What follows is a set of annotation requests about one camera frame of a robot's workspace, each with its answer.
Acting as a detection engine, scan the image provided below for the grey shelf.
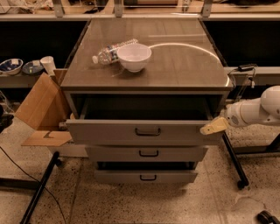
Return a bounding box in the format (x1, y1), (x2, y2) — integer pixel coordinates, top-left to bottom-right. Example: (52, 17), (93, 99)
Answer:
(225, 66), (280, 86)
(0, 74), (39, 88)

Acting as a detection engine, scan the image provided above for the grey middle drawer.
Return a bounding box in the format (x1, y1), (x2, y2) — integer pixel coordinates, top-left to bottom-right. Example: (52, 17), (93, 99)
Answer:
(86, 146), (207, 162)

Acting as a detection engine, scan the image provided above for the grey drawer cabinet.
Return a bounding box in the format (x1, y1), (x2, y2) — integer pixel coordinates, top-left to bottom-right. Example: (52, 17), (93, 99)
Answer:
(61, 18), (233, 170)

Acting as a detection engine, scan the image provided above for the black frame leg right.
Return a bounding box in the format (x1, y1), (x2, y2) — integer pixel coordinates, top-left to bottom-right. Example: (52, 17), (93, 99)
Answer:
(222, 132), (249, 190)

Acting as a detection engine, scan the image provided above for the black floor cable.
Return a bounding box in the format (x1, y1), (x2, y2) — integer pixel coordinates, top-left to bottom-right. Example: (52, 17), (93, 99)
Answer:
(0, 145), (68, 224)

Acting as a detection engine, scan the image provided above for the grey bottom drawer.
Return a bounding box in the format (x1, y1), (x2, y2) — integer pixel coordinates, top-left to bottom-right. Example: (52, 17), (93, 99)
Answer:
(94, 170), (198, 184)

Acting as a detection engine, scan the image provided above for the black frame leg left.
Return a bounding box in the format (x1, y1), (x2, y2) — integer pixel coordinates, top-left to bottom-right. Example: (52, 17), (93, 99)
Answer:
(20, 151), (60, 224)

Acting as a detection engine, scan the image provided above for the white paper cup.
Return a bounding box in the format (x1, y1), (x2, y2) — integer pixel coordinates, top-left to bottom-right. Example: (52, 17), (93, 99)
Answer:
(40, 56), (56, 75)

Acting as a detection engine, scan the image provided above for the black power adapter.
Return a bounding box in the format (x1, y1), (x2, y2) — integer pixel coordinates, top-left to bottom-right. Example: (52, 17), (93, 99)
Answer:
(238, 64), (257, 72)

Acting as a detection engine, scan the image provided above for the white bowl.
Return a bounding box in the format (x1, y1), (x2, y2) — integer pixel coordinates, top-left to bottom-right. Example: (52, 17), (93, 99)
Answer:
(117, 44), (151, 73)

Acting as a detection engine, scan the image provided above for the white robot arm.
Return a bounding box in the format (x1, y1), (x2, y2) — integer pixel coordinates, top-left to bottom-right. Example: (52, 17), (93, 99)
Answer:
(199, 86), (280, 135)

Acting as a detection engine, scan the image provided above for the black caster wheel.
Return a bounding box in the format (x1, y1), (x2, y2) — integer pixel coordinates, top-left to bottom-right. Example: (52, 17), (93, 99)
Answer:
(257, 211), (280, 224)

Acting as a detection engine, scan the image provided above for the grey shelf right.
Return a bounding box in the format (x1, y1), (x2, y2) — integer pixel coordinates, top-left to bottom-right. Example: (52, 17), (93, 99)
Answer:
(225, 66), (280, 86)

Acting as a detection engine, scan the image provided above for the black frame leg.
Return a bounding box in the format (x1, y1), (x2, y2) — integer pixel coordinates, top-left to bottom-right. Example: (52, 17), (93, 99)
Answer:
(20, 151), (60, 224)
(222, 132), (249, 190)

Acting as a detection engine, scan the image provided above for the clear plastic water bottle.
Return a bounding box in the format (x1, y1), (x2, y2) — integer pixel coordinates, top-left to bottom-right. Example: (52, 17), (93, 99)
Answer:
(92, 38), (138, 65)

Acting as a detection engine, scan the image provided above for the black object left edge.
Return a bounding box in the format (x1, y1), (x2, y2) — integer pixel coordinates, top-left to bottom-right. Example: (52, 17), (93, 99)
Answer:
(0, 105), (14, 133)

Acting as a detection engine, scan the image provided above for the blue patterned bowl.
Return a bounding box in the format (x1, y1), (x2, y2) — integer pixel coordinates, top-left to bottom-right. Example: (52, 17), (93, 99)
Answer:
(22, 60), (45, 76)
(0, 59), (24, 75)

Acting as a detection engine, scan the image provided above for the grey drawer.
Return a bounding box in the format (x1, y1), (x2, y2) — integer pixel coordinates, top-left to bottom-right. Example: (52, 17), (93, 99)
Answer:
(86, 146), (207, 162)
(66, 94), (221, 146)
(94, 170), (198, 184)

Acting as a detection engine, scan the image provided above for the grey shelf left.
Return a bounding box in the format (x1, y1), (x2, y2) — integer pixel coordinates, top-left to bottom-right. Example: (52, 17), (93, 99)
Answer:
(0, 74), (39, 88)

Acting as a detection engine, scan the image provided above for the brown cardboard box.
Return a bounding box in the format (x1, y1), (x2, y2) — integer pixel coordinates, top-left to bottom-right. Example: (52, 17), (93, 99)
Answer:
(15, 73), (72, 147)

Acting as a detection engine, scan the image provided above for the blue patterned bowl left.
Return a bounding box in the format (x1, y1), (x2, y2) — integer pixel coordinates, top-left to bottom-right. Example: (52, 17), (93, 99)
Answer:
(0, 59), (24, 75)

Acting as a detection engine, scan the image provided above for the blue patterned bowl right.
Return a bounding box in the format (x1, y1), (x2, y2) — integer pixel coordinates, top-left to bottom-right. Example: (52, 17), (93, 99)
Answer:
(22, 60), (45, 76)

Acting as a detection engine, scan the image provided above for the black top drawer handle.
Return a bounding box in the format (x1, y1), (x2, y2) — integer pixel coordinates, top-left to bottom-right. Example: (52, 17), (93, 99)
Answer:
(134, 128), (161, 137)

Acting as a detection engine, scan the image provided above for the grey top drawer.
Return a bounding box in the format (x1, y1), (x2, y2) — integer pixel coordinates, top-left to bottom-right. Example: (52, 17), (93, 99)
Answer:
(66, 94), (221, 146)

